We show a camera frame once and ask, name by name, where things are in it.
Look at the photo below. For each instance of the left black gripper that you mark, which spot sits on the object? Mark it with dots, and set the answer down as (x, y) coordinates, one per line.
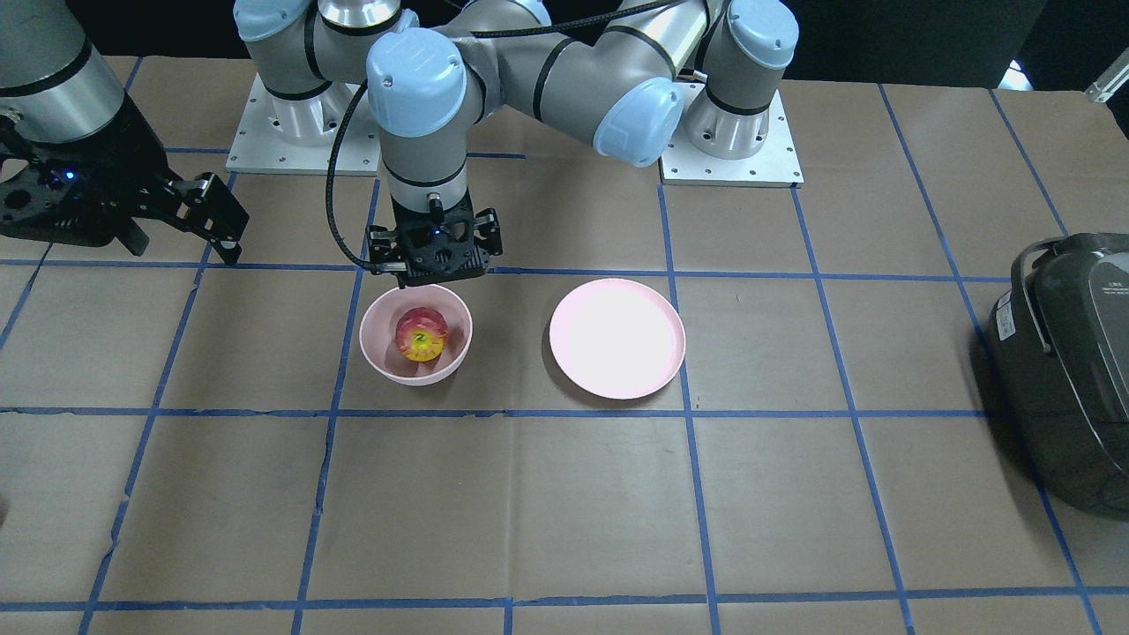
(379, 243)

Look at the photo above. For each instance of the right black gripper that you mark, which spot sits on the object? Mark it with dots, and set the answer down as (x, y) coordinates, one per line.
(126, 155)

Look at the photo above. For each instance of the red yellow apple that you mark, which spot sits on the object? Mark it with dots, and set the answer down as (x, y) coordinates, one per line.
(421, 334)

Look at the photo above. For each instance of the pink bowl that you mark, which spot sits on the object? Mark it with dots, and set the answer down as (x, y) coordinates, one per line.
(376, 333)

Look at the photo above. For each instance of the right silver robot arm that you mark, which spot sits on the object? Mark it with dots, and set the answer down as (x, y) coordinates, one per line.
(60, 88)

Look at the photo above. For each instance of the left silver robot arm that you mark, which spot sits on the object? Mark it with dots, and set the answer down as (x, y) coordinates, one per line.
(427, 87)

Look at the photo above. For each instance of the pink plate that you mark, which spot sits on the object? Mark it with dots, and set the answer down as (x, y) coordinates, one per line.
(617, 338)

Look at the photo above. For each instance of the dark grey rice cooker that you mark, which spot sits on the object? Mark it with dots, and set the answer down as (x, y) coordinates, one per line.
(1059, 337)

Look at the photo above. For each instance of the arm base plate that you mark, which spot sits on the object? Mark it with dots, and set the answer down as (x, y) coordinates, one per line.
(295, 138)
(711, 147)

